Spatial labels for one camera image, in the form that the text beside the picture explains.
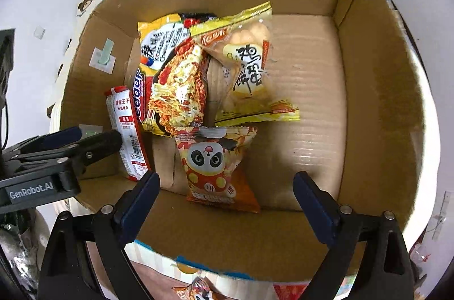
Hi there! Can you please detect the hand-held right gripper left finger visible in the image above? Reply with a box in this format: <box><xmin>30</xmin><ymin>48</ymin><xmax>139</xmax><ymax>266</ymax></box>
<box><xmin>37</xmin><ymin>170</ymin><xmax>162</xmax><ymax>300</ymax></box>

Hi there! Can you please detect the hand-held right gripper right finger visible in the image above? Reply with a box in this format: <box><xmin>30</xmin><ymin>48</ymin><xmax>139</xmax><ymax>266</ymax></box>
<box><xmin>293</xmin><ymin>170</ymin><xmax>415</xmax><ymax>300</ymax></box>

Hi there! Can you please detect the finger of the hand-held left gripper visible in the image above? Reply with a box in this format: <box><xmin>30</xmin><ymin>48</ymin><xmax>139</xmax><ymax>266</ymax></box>
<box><xmin>14</xmin><ymin>130</ymin><xmax>123</xmax><ymax>177</ymax></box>
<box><xmin>7</xmin><ymin>127</ymin><xmax>84</xmax><ymax>156</ymax></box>

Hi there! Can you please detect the red white snack packet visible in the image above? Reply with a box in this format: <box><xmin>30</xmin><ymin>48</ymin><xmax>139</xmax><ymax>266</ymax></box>
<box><xmin>104</xmin><ymin>86</ymin><xmax>153</xmax><ymax>182</ymax></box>

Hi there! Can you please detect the brown cardboard box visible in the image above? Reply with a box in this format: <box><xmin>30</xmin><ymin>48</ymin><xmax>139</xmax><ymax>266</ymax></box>
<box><xmin>58</xmin><ymin>0</ymin><xmax>426</xmax><ymax>283</ymax></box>

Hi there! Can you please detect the crinkled clear plastic bag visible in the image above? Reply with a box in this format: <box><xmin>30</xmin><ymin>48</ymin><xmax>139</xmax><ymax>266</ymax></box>
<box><xmin>0</xmin><ymin>211</ymin><xmax>47</xmax><ymax>300</ymax></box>

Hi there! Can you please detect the pink blanket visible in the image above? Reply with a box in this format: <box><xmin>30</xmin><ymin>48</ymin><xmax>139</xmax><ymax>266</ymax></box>
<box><xmin>129</xmin><ymin>259</ymin><xmax>187</xmax><ymax>300</ymax></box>

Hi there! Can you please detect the orange panda snack packet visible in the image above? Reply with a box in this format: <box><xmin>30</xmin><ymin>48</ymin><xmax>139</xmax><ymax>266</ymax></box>
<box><xmin>175</xmin><ymin>125</ymin><xmax>262</xmax><ymax>214</ymax></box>

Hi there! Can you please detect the black device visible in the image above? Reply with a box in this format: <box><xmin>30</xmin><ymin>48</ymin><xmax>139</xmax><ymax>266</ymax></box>
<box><xmin>0</xmin><ymin>28</ymin><xmax>16</xmax><ymax>152</ymax></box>

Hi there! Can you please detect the yellow red noodle packet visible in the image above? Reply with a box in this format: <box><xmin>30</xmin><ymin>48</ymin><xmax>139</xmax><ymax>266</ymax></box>
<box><xmin>129</xmin><ymin>13</ymin><xmax>210</xmax><ymax>137</ymax></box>

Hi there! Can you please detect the clear plastic wrapper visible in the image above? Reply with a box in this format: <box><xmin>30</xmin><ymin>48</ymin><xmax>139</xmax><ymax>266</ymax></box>
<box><xmin>408</xmin><ymin>240</ymin><xmax>430</xmax><ymax>286</ymax></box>

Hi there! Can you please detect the white bear print cloth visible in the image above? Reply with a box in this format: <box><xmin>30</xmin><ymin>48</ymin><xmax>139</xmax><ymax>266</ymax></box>
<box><xmin>46</xmin><ymin>0</ymin><xmax>109</xmax><ymax>130</ymax></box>

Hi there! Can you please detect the yellow clear egg cookie packet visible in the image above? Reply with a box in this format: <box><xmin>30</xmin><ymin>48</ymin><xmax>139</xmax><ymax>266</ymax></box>
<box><xmin>190</xmin><ymin>1</ymin><xmax>300</xmax><ymax>127</ymax></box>

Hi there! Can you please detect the black snack packet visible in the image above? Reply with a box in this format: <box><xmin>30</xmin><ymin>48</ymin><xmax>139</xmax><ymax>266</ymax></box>
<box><xmin>179</xmin><ymin>12</ymin><xmax>218</xmax><ymax>28</ymax></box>

